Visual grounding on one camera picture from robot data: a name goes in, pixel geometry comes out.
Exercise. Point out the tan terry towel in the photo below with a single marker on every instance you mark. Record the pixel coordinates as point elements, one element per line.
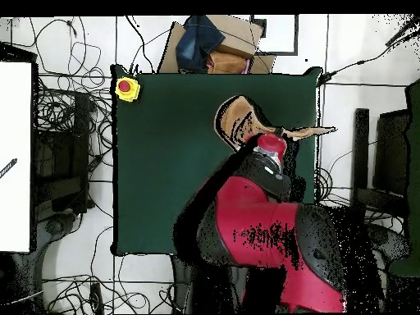
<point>236,111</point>

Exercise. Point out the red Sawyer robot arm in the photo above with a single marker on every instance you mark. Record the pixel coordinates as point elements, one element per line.
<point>256,223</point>

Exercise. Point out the black flat bar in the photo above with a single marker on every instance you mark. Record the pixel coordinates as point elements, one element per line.
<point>361,141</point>

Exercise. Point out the pink cloth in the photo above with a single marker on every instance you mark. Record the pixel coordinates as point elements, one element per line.
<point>248,65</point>

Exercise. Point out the brown folded cloth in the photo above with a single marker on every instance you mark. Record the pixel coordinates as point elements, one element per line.
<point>226,64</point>

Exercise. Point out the dark green table cloth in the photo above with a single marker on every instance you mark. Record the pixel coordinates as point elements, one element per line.
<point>164,147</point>

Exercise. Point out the brown cardboard box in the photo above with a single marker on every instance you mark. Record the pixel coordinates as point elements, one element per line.
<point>236,36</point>

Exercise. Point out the black panel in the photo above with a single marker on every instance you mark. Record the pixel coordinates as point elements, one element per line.
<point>392,151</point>

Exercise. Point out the blue jeans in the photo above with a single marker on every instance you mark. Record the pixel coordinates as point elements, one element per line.
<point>197,42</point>

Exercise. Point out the dark green fabric panel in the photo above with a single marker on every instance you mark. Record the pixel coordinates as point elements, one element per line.
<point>415,164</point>

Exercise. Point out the yellow emergency stop button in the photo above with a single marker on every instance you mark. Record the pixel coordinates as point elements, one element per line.
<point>131,95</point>

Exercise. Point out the dark grey stand base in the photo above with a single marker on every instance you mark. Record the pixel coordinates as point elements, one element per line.
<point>46,242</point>
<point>390,242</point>

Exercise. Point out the black equipment rack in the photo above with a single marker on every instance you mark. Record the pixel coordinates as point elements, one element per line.
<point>62,157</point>

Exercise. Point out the black round knob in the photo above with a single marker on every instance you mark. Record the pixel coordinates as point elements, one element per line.
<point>54,227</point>

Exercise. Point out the black power strip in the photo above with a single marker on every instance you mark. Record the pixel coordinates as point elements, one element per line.
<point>96,297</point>

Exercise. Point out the white panel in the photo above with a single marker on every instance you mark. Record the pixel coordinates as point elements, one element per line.
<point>14,131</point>

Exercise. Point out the striped black rod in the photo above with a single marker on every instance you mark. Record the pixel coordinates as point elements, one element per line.
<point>9,166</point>

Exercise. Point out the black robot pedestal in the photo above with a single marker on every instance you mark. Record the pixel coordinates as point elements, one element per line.
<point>183,282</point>

